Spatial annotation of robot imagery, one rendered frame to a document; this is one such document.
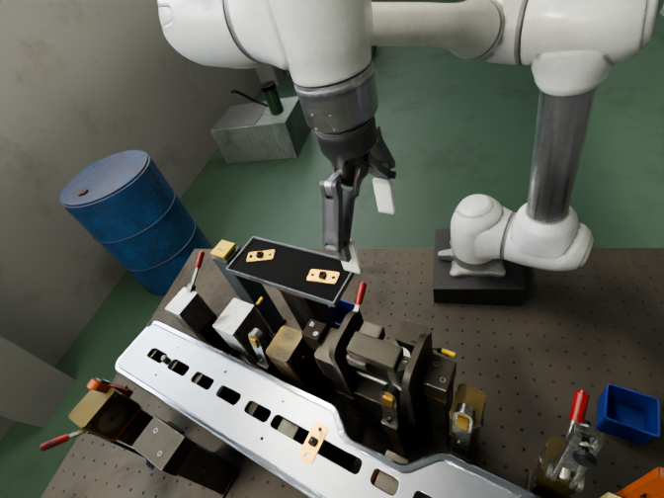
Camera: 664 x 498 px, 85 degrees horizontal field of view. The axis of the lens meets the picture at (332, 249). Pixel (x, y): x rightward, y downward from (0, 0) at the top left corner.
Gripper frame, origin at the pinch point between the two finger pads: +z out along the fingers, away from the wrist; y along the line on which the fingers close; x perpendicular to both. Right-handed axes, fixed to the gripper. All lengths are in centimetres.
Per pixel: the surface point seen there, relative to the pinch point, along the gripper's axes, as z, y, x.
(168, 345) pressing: 46, 21, -68
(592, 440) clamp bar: 25.6, 9.0, 36.2
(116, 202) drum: 61, -39, -195
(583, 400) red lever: 31.6, 0.4, 35.7
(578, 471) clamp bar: 35, 11, 36
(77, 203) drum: 55, -27, -213
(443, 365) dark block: 34.0, 1.8, 11.6
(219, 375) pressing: 46, 22, -44
